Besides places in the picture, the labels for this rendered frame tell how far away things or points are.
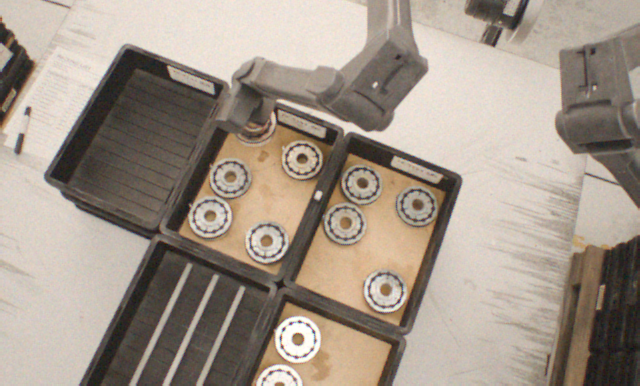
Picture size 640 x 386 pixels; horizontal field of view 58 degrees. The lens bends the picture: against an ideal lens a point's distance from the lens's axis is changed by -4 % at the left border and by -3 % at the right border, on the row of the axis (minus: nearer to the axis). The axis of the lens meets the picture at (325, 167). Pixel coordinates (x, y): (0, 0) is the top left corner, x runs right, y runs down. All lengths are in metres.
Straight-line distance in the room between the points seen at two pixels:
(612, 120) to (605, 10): 2.36
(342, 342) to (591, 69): 0.86
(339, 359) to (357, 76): 0.80
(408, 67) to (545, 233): 1.03
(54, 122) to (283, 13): 0.73
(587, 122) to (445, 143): 0.94
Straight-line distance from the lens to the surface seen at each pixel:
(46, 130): 1.79
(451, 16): 2.81
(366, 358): 1.41
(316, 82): 0.80
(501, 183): 1.72
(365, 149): 1.46
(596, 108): 0.81
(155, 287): 1.45
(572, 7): 3.07
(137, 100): 1.61
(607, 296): 2.31
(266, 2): 1.88
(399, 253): 1.46
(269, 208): 1.46
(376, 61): 0.76
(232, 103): 1.18
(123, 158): 1.55
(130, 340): 1.45
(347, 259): 1.44
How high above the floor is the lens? 2.23
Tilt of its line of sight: 70 degrees down
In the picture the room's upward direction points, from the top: 11 degrees clockwise
